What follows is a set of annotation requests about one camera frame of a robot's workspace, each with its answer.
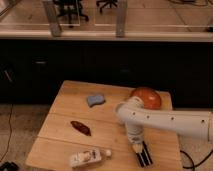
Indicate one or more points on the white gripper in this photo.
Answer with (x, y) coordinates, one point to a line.
(137, 147)

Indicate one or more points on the grey metal post left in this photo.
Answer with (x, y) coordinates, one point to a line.
(50, 11)

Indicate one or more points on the black office chair right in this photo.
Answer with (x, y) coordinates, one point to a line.
(110, 3)

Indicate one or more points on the black office chair left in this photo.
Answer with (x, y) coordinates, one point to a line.
(69, 8)

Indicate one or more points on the orange bowl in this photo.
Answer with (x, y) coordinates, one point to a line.
(150, 98)

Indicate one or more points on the grey metal post right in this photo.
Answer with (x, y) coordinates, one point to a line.
(121, 18)

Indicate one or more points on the black cabinet front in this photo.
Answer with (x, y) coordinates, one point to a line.
(32, 71)

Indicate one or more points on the grey metal post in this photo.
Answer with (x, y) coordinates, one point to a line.
(50, 11)
(121, 18)

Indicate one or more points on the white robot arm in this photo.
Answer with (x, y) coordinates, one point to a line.
(135, 117)

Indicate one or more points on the black office chair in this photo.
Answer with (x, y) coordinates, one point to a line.
(69, 8)
(110, 3)

